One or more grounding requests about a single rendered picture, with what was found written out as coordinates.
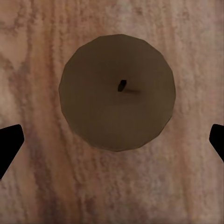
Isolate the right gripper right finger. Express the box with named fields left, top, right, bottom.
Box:
left=209, top=124, right=224, bottom=162

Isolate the pillar candle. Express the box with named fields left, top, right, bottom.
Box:
left=58, top=34, right=176, bottom=152

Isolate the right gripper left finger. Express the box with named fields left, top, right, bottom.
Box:
left=0, top=124, right=24, bottom=180

